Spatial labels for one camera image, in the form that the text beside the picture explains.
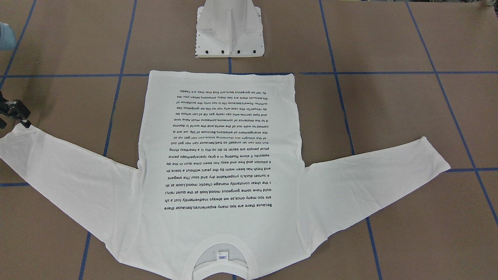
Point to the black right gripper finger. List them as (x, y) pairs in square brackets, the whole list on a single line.
[(17, 110)]

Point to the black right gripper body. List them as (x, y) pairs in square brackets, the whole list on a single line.
[(15, 111)]

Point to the white long-sleeve printed shirt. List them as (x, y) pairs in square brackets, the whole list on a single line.
[(221, 185)]

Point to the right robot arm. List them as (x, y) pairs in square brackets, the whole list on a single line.
[(7, 37)]

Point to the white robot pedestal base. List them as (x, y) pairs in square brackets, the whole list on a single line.
[(229, 28)]

